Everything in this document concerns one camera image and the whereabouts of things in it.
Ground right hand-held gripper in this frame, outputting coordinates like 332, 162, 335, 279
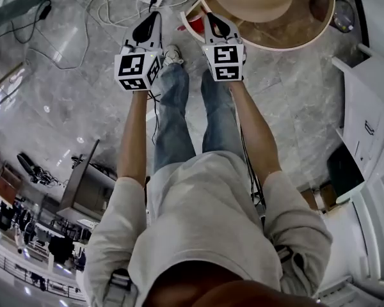
201, 13, 247, 83

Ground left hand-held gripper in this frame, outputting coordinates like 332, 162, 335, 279
114, 11, 164, 92

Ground red plastic cup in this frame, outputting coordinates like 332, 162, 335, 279
187, 13, 218, 35

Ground person's right forearm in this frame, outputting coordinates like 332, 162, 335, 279
228, 81, 282, 185

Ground person's left forearm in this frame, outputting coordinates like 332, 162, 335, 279
116, 90, 148, 188

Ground person's left white shoe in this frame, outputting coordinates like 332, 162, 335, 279
162, 45, 184, 66

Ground round beige side table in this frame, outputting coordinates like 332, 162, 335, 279
191, 0, 336, 51

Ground person's blue jeans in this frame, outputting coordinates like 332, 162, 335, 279
153, 63, 246, 174

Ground black mesh wastebasket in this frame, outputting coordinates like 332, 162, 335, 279
329, 0, 356, 34

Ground grey side table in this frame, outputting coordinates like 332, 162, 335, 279
57, 139, 118, 222

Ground white cabinet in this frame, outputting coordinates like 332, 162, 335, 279
331, 43, 384, 204

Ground person's grey shirt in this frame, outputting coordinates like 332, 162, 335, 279
83, 150, 333, 307

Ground black rounded bin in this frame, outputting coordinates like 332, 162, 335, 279
326, 144, 365, 200

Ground person's face and neck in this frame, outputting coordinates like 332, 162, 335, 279
142, 269, 324, 307

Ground white cable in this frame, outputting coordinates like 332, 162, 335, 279
86, 0, 196, 28

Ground left hand-held gripper black cable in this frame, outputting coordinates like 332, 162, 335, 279
147, 90, 163, 146

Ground hand-held gripper black cable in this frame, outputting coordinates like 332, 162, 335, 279
147, 90, 163, 146
239, 126, 266, 211

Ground black cable with power adapter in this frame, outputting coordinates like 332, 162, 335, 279
0, 0, 90, 70

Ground right hand-held gripper black cable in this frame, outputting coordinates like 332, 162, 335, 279
239, 126, 266, 211

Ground black tripod with cables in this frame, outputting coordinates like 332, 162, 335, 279
17, 152, 68, 187

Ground grey shoulder strap with buckle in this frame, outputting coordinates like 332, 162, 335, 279
104, 269, 138, 307
275, 244, 308, 287

